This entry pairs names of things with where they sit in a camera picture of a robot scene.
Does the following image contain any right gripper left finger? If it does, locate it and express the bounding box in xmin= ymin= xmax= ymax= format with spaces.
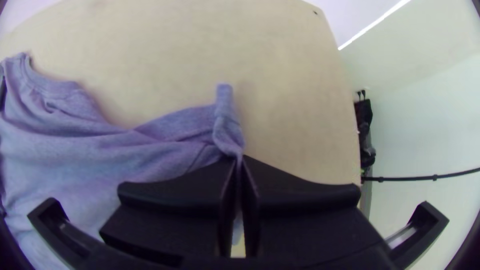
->
xmin=99 ymin=157 xmax=238 ymax=268

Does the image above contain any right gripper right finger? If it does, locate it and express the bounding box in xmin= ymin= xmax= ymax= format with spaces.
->
xmin=239 ymin=154 xmax=387 ymax=260

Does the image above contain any grey t-shirt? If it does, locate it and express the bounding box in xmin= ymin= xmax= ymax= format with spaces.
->
xmin=0 ymin=52 xmax=247 ymax=270

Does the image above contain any black cable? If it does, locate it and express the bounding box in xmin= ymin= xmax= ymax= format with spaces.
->
xmin=361 ymin=167 xmax=480 ymax=184

